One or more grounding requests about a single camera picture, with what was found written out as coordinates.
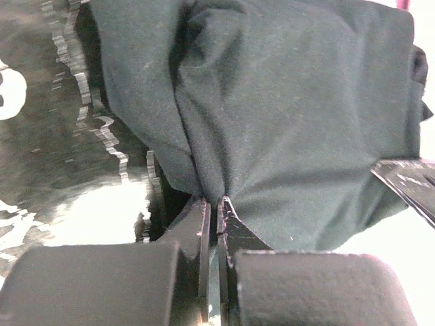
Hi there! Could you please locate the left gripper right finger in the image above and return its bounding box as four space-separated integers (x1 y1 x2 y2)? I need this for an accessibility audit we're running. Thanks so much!
217 196 271 326

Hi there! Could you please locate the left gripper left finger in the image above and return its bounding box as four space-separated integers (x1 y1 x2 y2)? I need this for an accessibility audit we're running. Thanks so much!
157 197 211 325

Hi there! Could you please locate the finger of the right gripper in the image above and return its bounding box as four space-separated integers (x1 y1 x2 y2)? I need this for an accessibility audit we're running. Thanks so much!
370 159 435 228

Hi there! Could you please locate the black t shirt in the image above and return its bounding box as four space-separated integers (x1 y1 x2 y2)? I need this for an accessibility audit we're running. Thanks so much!
90 1 430 251

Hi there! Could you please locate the black marble pattern mat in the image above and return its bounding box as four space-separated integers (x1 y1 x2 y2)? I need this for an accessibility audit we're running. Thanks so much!
0 0 177 272

